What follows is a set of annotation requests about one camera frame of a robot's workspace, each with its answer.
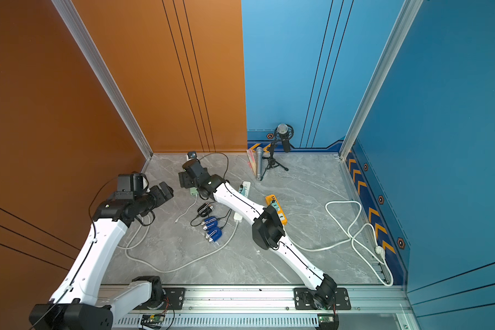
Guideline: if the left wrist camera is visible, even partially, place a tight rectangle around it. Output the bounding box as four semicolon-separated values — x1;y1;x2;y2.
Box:
117;173;149;195

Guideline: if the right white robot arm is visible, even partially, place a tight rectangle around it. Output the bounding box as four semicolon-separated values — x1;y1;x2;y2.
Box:
179;171;338;309

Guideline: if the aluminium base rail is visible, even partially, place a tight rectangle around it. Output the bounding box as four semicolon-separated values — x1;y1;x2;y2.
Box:
57;284;422;330

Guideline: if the black microphone on tripod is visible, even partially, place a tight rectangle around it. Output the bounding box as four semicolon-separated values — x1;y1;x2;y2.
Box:
263;123;294;175

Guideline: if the yellow power strip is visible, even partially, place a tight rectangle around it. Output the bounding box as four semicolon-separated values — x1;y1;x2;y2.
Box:
265;195;287;226

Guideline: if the blue electric shaver upper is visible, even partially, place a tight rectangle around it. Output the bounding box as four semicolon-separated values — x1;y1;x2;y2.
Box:
202;217;219;230

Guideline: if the black electric shaver left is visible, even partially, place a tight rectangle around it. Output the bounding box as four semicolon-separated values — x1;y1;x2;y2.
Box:
197;203;214;218

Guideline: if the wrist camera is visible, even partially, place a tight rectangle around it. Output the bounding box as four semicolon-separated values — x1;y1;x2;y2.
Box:
117;173;149;195
182;151;205;177

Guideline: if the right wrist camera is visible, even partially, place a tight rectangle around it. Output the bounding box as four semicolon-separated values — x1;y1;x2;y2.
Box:
182;151;205;177

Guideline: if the grey handheld microphone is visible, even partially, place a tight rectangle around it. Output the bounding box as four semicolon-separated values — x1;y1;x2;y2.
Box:
255;147;264;181

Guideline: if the black shaver cable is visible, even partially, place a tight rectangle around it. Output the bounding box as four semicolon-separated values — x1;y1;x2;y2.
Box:
189;197;236;228

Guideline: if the white cable of yellow strip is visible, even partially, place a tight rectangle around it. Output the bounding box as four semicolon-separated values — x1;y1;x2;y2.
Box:
282;200;395;287

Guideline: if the blue electric shaver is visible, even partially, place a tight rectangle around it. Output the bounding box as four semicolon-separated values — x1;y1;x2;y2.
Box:
206;227;222;242
202;217;219;230

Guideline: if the white USB cable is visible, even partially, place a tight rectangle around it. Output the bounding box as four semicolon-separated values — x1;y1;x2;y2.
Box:
175;194;199;224

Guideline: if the white power strip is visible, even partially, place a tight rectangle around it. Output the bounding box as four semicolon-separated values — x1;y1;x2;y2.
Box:
233;181;251;224

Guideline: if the blue electric shaver lower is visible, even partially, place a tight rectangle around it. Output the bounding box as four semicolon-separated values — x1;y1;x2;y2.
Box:
206;227;222;242

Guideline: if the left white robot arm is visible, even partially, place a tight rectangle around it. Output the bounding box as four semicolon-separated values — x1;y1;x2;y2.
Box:
29;175;173;329

